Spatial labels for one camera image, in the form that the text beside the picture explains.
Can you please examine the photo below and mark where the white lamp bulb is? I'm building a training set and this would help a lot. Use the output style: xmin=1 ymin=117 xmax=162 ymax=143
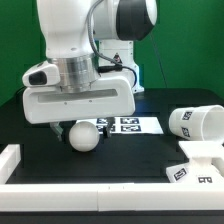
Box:
xmin=69 ymin=121 xmax=99 ymax=152

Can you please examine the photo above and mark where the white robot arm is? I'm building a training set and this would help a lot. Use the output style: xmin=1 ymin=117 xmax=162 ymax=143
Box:
xmin=22 ymin=0 xmax=157 ymax=134

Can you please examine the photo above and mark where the white lamp shade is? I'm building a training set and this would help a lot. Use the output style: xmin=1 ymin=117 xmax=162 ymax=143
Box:
xmin=169 ymin=105 xmax=224 ymax=144

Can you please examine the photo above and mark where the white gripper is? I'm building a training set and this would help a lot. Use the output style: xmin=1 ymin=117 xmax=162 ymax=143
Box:
xmin=22 ymin=61 xmax=135 ymax=141

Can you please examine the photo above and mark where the white table fence frame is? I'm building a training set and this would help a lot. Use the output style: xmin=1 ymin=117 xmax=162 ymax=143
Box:
xmin=0 ymin=144 xmax=224 ymax=212

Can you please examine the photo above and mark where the white lamp base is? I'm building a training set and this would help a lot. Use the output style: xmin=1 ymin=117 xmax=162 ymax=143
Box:
xmin=166 ymin=141 xmax=224 ymax=184

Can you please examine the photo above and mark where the white marker sheet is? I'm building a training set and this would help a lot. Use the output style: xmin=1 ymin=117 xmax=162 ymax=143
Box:
xmin=85 ymin=116 xmax=163 ymax=134

